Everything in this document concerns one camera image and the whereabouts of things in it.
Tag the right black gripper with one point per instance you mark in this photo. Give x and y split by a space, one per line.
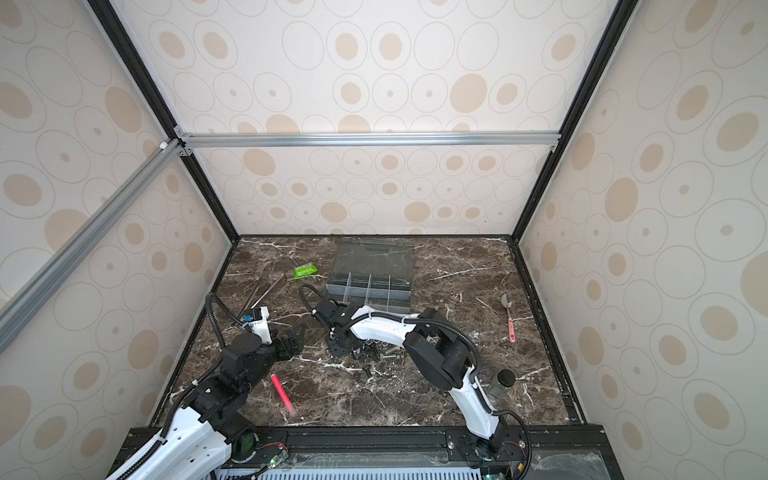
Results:
334 351

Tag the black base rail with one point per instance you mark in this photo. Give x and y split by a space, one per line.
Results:
548 452

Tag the aluminium frame bar back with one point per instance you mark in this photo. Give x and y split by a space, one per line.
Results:
375 139

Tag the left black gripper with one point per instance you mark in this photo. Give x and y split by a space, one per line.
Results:
295 344

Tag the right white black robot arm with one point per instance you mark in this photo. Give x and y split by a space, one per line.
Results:
445 356

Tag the aluminium frame bar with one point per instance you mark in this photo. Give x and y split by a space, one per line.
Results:
375 139
18 312

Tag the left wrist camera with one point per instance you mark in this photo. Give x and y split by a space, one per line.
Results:
256 320

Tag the pink marker pen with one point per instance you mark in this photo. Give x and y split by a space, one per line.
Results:
283 394

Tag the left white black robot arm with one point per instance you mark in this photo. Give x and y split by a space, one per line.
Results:
205 429

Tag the pink handled metal spoon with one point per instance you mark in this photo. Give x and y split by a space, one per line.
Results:
507 303

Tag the green snack packet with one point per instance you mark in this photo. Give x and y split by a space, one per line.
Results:
305 270

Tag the aluminium frame bar left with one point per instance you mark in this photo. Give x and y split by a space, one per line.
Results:
18 312

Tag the clear grey compartment organizer box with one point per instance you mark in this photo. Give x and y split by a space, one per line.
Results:
373 272

